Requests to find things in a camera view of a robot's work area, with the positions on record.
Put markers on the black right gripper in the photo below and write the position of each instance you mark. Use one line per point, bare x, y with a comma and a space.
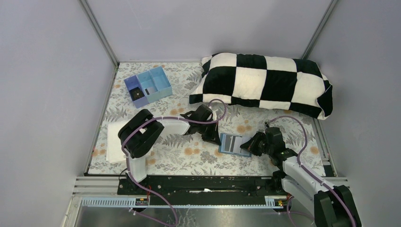
255, 145

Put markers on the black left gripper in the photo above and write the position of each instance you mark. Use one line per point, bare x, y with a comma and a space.
208, 129

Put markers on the blue card holder wallet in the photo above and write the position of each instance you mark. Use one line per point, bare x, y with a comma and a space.
236, 154

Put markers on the black and white checkered pillow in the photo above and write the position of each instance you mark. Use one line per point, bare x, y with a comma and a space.
253, 80

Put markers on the black VIP credit card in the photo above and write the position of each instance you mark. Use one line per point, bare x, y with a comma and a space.
136, 93

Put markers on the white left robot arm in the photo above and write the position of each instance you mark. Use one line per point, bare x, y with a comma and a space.
139, 134

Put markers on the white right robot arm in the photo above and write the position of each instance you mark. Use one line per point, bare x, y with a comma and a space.
330, 205

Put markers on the floral patterned table mat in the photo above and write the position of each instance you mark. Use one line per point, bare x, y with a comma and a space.
190, 155

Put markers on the blue compartment organizer box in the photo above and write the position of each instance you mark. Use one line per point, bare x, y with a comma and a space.
153, 83

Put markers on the white folded towel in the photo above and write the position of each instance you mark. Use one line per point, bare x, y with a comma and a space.
114, 153

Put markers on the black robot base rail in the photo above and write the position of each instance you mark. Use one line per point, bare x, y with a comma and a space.
169, 186

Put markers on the perforated metal cable tray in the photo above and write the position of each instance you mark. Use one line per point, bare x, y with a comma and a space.
186, 201

